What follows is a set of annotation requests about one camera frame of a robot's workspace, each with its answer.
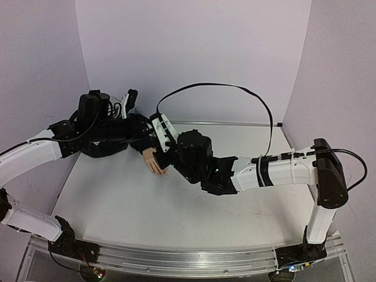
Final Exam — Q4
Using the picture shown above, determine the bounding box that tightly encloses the mannequin hand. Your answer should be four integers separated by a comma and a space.
142, 147, 167, 176

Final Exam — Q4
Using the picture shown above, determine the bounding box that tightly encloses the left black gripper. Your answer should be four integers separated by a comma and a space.
89, 113, 160, 143

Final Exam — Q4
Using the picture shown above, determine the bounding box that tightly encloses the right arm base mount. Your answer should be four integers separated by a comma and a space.
275, 226, 327, 270

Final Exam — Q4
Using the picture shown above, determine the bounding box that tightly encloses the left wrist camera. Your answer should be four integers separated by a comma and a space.
120, 89, 138, 119

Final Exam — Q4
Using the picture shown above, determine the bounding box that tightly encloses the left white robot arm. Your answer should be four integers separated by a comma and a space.
1, 89, 163, 257

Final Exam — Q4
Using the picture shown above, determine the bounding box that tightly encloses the aluminium front rail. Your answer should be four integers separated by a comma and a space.
90, 243, 277, 278

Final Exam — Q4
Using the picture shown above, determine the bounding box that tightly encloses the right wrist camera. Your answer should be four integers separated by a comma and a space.
150, 113, 179, 153

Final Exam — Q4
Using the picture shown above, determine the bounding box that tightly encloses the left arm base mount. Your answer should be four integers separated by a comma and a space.
48, 216, 100, 264

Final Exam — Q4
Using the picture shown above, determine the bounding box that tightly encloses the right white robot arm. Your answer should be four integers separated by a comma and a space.
154, 125, 348, 244

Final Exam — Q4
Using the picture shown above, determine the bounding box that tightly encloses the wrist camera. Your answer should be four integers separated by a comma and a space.
150, 113, 179, 153
120, 89, 138, 119

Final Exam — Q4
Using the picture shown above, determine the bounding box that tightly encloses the black camera cable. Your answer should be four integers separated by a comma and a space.
156, 82, 369, 192

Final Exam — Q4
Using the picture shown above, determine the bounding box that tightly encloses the aluminium back table rail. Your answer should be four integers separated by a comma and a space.
171, 120, 270, 127

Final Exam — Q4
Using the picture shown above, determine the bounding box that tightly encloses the grey and black jacket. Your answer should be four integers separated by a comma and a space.
80, 118, 155, 158

